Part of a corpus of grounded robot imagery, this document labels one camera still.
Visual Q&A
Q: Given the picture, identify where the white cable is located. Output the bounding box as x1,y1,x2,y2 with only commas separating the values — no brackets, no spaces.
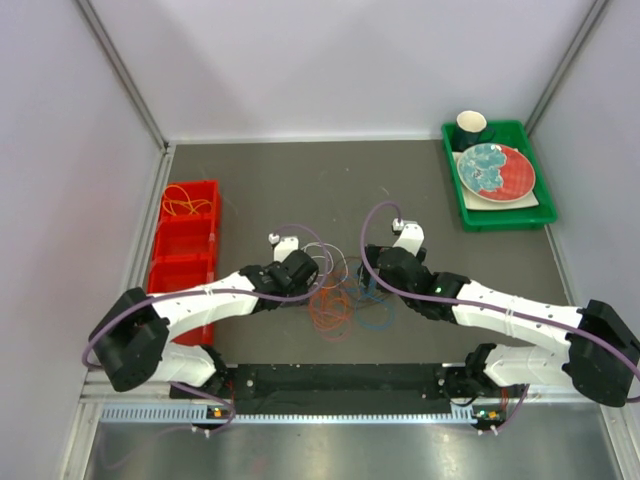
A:
299,241,346,281

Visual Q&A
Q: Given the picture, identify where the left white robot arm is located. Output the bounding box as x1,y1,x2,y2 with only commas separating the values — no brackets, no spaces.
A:
89,236,319,397

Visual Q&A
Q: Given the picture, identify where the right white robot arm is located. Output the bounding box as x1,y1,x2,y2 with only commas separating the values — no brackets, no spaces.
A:
359,219,639,408

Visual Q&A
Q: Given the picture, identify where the white square plate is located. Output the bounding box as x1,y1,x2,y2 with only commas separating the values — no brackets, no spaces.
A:
461,147,539,211

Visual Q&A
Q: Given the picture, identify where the red compartment bin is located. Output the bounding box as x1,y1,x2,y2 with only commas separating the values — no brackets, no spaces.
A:
144,179,222,346

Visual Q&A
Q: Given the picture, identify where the red and blue plate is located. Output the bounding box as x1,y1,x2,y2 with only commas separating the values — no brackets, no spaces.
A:
456,143,536,204

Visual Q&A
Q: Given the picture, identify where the dark green mug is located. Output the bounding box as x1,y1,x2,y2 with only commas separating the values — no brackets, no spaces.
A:
451,110,496,152

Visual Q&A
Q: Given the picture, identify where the green plastic tray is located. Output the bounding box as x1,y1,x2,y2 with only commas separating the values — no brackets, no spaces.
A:
441,120,558,232

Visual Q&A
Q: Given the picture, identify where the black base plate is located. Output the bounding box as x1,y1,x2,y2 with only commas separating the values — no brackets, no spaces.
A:
219,362,481,416

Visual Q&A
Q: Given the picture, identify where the white slotted cable duct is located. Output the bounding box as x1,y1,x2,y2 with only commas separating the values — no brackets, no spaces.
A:
100,403,505,425

